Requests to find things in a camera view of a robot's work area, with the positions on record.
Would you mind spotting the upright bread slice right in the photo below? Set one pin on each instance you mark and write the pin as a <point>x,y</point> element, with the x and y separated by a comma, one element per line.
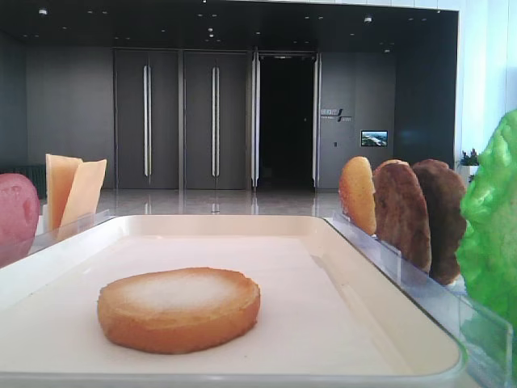
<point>356,192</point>

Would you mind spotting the bread slice on tray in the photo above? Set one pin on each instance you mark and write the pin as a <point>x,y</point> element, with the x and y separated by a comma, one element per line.
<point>179,311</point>

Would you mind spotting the brown meat patty front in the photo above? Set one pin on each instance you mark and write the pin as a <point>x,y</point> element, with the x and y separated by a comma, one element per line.
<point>401,213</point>

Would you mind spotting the brown meat patty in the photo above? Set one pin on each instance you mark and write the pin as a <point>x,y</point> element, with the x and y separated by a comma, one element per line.
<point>401,213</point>
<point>443,190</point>

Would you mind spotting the orange cheese slice right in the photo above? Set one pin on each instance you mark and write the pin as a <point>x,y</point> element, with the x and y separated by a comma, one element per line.
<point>85,191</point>

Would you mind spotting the orange cheese slice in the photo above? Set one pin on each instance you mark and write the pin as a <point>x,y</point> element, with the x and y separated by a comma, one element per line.
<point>60,172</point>
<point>85,191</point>

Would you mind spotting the brown meat patty back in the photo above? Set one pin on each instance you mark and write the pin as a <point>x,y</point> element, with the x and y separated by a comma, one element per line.
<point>443,190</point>

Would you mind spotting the orange cheese slice left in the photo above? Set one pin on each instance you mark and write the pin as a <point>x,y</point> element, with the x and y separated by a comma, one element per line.
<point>60,172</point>

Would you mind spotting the green lettuce leaf in rack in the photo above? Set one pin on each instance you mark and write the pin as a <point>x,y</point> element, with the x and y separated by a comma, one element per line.
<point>487,252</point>

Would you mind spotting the red tomato slice outer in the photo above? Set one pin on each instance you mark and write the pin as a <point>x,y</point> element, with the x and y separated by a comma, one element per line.
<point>20,210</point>

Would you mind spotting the dark double door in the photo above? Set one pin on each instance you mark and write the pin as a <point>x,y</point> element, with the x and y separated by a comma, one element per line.
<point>181,119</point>

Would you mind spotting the cream rectangular tray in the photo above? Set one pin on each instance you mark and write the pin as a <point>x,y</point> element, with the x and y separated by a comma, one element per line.
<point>329,317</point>

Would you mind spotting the clear acrylic rack left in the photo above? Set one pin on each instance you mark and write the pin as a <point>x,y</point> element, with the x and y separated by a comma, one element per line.
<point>45,237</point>

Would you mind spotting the clear acrylic rack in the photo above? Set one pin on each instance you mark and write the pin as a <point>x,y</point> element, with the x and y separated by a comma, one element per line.
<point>490,340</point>
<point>45,237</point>

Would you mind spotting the potted plants white planter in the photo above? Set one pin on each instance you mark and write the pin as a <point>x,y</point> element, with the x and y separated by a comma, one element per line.
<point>469,159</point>

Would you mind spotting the clear acrylic rack right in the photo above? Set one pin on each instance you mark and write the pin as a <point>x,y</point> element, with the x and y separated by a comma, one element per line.
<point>490,340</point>

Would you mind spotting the wall display screen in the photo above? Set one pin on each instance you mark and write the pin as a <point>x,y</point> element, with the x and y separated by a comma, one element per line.
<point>374,138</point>

